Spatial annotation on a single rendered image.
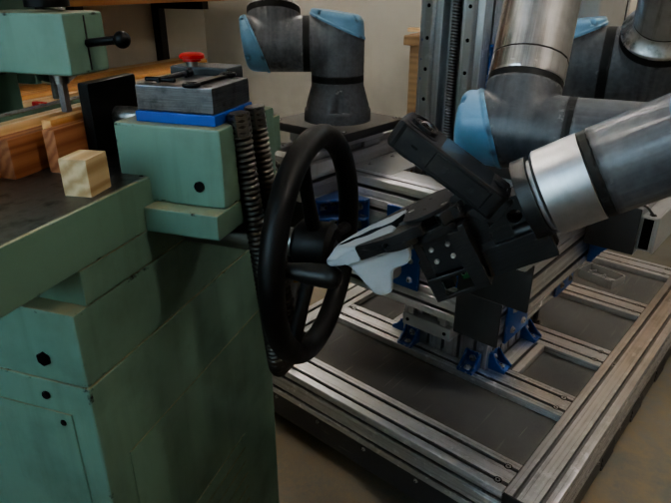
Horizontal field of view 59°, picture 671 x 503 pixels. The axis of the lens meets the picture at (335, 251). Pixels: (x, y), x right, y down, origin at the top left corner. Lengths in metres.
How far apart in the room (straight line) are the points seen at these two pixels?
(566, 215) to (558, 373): 1.13
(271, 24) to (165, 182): 0.68
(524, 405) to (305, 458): 0.56
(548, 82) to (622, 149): 0.15
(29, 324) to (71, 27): 0.34
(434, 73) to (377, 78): 2.84
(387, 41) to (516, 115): 3.48
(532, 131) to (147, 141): 0.41
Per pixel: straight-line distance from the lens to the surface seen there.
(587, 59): 1.04
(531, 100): 0.61
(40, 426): 0.77
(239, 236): 0.74
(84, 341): 0.66
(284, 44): 1.30
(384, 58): 4.08
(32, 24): 0.81
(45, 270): 0.60
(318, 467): 1.56
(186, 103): 0.67
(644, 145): 0.49
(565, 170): 0.49
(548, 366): 1.62
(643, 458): 1.77
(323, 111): 1.31
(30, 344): 0.71
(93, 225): 0.64
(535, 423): 1.43
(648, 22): 0.98
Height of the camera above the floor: 1.10
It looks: 25 degrees down
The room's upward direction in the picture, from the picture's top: straight up
